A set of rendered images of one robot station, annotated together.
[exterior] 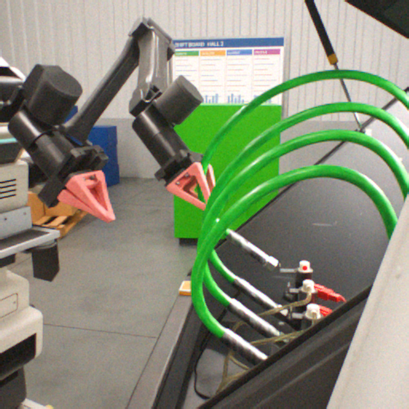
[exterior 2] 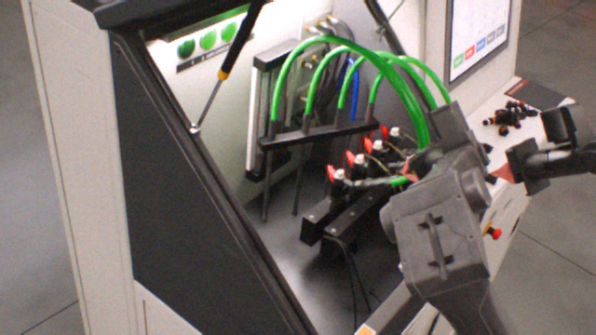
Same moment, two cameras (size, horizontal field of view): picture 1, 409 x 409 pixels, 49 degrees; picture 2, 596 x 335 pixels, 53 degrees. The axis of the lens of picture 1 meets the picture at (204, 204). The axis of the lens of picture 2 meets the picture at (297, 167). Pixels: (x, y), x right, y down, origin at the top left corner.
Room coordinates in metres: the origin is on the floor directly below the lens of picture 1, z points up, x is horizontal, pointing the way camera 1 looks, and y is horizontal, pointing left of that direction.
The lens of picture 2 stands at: (1.69, 0.20, 1.94)
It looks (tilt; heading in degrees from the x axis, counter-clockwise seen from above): 38 degrees down; 206
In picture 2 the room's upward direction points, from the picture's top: 7 degrees clockwise
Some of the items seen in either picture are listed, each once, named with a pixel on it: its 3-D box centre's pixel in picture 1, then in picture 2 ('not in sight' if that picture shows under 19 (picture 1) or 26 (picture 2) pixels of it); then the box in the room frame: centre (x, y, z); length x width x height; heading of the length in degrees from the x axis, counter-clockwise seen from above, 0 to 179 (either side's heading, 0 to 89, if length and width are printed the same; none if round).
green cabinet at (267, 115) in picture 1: (227, 171); not in sight; (4.38, -0.22, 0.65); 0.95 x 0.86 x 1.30; 85
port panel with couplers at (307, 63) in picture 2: not in sight; (316, 59); (0.42, -0.39, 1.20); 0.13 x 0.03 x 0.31; 172
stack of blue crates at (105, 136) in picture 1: (75, 145); not in sight; (7.04, 2.03, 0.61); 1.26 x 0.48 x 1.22; 77
